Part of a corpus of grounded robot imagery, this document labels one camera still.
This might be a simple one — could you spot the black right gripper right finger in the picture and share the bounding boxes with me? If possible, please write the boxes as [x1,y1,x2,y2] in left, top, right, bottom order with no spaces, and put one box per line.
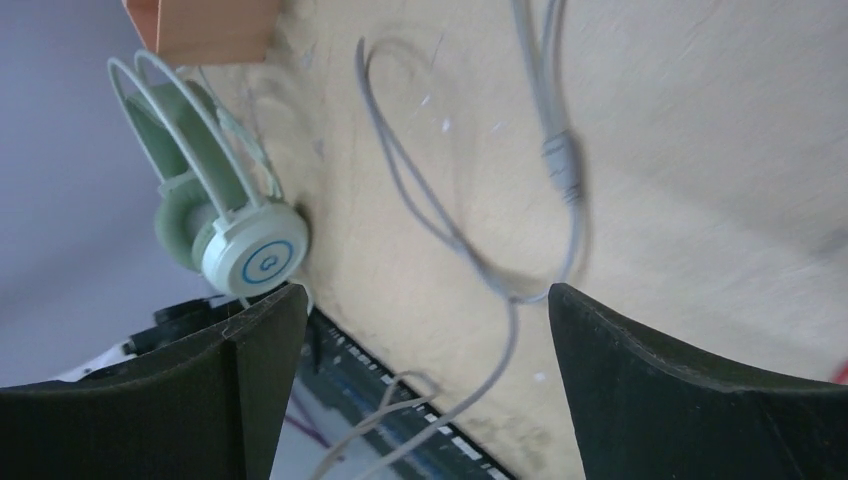
[548,283,847,479]

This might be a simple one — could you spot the mint green headphones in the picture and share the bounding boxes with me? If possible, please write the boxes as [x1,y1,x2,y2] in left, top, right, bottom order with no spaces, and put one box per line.
[107,49,310,300]

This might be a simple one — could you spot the peach plastic file organizer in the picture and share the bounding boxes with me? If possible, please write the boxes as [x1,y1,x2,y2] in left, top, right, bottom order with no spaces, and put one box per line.
[123,0,283,66]

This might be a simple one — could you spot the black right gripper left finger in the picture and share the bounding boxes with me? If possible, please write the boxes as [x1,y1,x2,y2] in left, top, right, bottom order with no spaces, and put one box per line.
[1,285,307,479]

